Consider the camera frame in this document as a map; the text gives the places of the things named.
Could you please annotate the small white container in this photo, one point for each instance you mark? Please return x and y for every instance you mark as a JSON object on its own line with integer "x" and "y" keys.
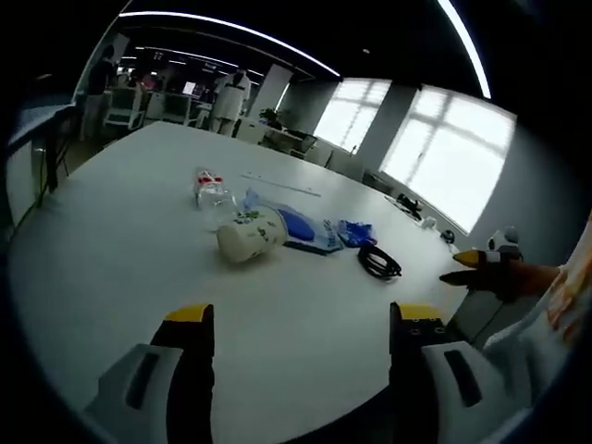
{"x": 428, "y": 222}

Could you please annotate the narrow bright window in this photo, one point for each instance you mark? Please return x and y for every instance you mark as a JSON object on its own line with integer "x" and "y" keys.
{"x": 351, "y": 113}

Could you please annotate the wet wipes packet blue lid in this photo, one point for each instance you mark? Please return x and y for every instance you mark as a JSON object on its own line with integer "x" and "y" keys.
{"x": 300, "y": 229}

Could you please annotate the white printed paper cup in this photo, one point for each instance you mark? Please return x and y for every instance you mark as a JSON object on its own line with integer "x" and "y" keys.
{"x": 252, "y": 236}

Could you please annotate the curved ceiling light strip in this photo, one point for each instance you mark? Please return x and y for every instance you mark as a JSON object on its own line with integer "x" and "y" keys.
{"x": 231, "y": 30}

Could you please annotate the person's white printed shirt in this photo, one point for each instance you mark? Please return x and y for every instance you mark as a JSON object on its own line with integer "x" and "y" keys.
{"x": 569, "y": 287}

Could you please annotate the white table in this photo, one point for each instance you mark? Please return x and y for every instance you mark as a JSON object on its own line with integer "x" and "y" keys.
{"x": 300, "y": 314}

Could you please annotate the green potted plant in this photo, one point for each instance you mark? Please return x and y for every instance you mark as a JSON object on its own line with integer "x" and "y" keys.
{"x": 270, "y": 116}

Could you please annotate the flat white strip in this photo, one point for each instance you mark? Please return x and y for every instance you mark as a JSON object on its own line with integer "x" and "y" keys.
{"x": 277, "y": 182}

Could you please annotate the blue plastic bag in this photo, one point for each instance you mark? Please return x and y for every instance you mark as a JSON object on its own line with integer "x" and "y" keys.
{"x": 356, "y": 232}

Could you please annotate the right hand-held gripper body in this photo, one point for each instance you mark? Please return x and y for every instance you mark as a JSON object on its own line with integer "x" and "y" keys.
{"x": 506, "y": 242}

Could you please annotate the open laptop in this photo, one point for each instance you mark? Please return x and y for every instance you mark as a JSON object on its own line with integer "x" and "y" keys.
{"x": 41, "y": 122}

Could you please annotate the black device on table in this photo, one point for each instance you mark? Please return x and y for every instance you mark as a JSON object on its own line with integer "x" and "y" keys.
{"x": 409, "y": 205}

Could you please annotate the white office chair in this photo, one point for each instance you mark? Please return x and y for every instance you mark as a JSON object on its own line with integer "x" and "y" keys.
{"x": 124, "y": 108}
{"x": 178, "y": 108}

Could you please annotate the clear plastic water bottle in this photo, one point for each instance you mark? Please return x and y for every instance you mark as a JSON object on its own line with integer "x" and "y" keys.
{"x": 215, "y": 196}

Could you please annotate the large bright window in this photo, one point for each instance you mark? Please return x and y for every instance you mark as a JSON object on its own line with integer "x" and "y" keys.
{"x": 453, "y": 157}

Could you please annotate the small round black object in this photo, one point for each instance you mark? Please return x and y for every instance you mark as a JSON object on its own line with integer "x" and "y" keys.
{"x": 447, "y": 236}

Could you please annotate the white office desk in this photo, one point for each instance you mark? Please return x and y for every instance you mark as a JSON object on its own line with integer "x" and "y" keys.
{"x": 277, "y": 139}

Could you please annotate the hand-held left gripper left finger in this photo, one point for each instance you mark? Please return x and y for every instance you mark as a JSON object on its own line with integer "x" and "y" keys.
{"x": 189, "y": 379}

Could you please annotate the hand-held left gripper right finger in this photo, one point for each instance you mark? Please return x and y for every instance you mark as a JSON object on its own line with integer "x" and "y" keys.
{"x": 411, "y": 379}

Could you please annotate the black tripod stand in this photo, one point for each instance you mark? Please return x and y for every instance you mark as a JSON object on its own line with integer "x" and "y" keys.
{"x": 51, "y": 157}

